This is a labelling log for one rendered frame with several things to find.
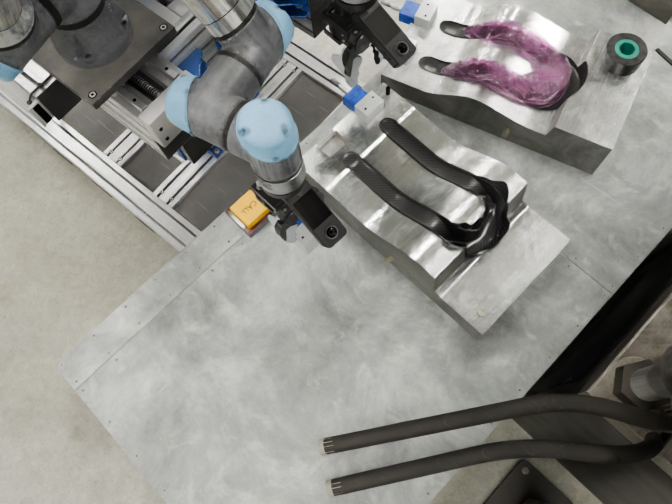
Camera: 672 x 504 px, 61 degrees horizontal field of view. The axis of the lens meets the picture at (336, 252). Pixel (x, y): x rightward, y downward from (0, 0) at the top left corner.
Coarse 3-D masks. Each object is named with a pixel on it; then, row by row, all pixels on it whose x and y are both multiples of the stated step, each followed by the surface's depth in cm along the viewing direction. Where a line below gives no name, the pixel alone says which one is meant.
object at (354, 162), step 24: (384, 120) 119; (408, 144) 118; (360, 168) 117; (432, 168) 116; (456, 168) 113; (384, 192) 115; (480, 192) 111; (504, 192) 106; (408, 216) 111; (432, 216) 109; (504, 216) 110; (456, 240) 110; (480, 240) 111
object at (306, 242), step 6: (300, 222) 107; (300, 228) 105; (306, 228) 105; (300, 234) 105; (306, 234) 105; (300, 240) 104; (306, 240) 104; (312, 240) 105; (300, 246) 107; (306, 246) 105; (312, 246) 107; (306, 252) 107
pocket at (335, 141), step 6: (336, 132) 120; (330, 138) 120; (336, 138) 122; (342, 138) 120; (324, 144) 120; (330, 144) 121; (336, 144) 121; (342, 144) 121; (324, 150) 121; (330, 150) 121; (336, 150) 121; (330, 156) 120
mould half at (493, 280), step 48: (384, 96) 121; (384, 144) 118; (432, 144) 117; (336, 192) 115; (432, 192) 112; (384, 240) 110; (432, 240) 105; (528, 240) 112; (432, 288) 109; (480, 288) 110; (480, 336) 108
